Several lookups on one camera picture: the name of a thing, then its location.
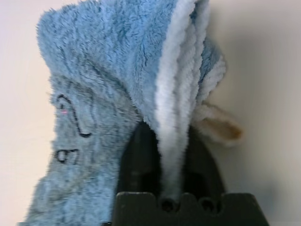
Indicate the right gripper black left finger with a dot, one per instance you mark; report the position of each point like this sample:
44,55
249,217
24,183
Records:
138,162

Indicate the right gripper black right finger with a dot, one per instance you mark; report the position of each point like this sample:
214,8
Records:
204,164

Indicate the blue terry rag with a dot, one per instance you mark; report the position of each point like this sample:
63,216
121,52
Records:
105,47

